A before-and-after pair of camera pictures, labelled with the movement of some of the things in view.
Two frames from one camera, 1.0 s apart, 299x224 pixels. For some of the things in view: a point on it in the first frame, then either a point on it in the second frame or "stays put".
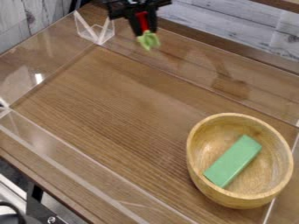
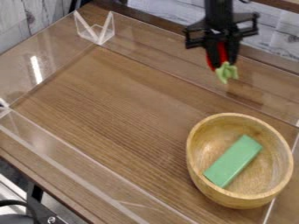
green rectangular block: [229, 164] stays put
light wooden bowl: [240, 158] stays put
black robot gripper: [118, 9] to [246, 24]
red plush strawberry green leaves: [149, 39] to [226, 71]
